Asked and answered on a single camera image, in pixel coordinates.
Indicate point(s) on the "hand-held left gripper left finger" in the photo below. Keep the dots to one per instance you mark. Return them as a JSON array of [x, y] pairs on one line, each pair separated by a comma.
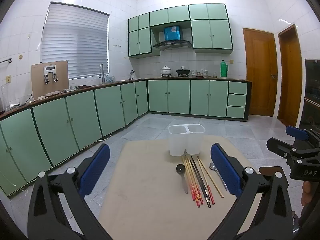
[[96, 170]]

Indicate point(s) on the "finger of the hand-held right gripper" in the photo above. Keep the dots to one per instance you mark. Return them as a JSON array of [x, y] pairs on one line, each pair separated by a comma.
[[278, 146], [297, 133]]

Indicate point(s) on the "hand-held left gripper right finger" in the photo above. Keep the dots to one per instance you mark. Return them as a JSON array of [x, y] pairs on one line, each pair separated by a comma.
[[225, 172]]

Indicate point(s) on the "silver metal spoon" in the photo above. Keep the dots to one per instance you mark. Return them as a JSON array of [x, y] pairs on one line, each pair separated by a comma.
[[213, 166]]

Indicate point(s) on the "plain wooden chopstick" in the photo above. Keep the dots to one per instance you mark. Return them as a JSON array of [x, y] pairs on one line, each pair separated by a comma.
[[212, 180]]

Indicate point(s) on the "black chopstick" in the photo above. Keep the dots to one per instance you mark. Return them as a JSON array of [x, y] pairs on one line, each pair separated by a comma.
[[209, 205], [206, 200]]

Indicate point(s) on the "dark metal spoon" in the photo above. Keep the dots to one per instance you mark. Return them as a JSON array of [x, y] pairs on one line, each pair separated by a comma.
[[179, 168]]

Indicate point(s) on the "white plastic utensil holder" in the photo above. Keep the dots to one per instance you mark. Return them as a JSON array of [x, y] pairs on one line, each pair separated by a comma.
[[186, 142]]

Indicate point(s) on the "person's right hand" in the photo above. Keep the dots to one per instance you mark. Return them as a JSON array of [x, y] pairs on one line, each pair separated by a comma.
[[306, 192]]

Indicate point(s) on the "black glass cabinet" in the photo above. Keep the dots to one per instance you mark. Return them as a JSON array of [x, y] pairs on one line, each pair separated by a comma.
[[312, 92]]

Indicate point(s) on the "green base cabinets with counter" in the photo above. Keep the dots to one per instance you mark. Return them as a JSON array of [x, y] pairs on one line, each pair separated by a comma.
[[75, 122]]

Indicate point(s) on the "wooden door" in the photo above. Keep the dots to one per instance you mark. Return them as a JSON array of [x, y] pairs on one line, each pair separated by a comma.
[[260, 75], [290, 80]]

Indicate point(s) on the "cloth on counter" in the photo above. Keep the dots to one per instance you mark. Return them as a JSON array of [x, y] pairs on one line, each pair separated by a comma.
[[70, 90]]

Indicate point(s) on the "metal kitchen faucet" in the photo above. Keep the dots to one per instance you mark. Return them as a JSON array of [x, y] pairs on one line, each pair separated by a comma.
[[103, 78]]

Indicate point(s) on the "green thermos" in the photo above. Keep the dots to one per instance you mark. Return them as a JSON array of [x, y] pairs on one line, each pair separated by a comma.
[[223, 70]]

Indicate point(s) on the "metal kettle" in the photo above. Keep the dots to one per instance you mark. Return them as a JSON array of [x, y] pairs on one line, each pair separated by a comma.
[[132, 75]]

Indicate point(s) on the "brown board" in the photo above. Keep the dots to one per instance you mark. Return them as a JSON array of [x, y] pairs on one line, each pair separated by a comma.
[[37, 85]]

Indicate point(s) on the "stack of bowls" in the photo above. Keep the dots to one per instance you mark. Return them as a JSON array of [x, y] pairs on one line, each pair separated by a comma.
[[193, 73]]

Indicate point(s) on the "black wok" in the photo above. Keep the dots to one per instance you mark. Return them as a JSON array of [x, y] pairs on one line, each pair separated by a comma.
[[183, 72]]

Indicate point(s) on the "white device on board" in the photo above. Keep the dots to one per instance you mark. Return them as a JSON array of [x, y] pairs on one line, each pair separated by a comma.
[[50, 68]]

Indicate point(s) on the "clear glass vase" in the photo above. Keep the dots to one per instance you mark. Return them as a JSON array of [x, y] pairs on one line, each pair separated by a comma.
[[5, 100]]

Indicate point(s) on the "white cooking pot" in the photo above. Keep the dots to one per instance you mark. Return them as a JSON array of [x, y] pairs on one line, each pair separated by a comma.
[[166, 70]]

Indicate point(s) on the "white window blind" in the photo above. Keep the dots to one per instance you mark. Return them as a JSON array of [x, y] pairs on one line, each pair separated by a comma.
[[75, 42]]

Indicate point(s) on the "black range hood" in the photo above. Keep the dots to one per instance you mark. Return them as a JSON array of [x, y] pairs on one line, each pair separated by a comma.
[[172, 44]]

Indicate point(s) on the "green wall cabinets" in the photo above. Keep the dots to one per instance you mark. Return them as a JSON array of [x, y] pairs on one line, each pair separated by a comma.
[[212, 35]]

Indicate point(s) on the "metal towel rail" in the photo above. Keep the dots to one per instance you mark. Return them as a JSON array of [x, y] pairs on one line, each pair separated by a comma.
[[6, 60]]

